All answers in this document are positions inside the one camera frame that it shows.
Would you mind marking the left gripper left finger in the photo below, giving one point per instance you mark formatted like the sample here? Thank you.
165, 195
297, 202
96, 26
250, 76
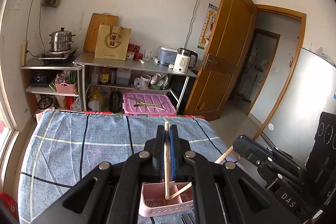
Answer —
109, 193

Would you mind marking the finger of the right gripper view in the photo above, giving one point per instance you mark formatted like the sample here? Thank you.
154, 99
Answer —
252, 150

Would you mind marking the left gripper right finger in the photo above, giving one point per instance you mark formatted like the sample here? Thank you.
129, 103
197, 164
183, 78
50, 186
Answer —
223, 193

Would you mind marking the wooden chopstick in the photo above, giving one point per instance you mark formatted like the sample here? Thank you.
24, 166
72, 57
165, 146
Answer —
166, 160
199, 178

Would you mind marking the steel kitchen shelf table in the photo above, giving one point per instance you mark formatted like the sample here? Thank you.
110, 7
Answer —
89, 59

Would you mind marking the pink utensil basket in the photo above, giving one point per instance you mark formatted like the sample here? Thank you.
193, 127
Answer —
153, 202

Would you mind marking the white refrigerator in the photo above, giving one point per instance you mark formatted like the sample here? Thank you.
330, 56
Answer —
310, 92

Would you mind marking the pink storage box lid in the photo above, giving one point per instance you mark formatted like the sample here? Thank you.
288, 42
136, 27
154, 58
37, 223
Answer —
147, 104

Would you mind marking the dark soy sauce bottle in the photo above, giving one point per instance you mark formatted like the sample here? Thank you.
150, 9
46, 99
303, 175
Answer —
115, 101

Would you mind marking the pink woven basket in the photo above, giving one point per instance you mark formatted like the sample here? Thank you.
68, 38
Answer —
63, 87

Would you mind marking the white plastic jug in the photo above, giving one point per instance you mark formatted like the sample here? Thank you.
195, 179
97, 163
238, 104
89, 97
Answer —
123, 76

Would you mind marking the small steel side shelf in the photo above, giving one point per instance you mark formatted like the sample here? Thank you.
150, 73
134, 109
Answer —
33, 92

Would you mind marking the white electric kettle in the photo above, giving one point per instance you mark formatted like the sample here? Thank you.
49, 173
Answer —
185, 60

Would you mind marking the red jar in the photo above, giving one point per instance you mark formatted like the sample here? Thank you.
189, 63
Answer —
130, 51

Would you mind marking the clear drinking glass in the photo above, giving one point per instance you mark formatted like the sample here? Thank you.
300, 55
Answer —
147, 55

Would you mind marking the black induction cooker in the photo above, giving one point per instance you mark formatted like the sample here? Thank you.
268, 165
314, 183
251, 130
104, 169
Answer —
58, 57

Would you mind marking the wooden door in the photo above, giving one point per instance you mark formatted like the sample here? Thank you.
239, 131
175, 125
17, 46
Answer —
224, 58

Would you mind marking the blue plastic container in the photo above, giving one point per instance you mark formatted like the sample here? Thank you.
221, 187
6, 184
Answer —
166, 55

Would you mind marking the tan paper gift bag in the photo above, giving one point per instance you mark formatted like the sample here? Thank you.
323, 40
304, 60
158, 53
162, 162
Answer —
112, 42

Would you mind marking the giraffe height chart poster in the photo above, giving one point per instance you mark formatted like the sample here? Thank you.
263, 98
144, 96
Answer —
207, 26

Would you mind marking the stainless steel steamer pot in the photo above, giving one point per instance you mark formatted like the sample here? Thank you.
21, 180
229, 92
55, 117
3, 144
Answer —
61, 40

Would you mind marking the power strip on wall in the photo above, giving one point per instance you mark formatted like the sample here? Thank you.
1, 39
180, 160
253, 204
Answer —
24, 53

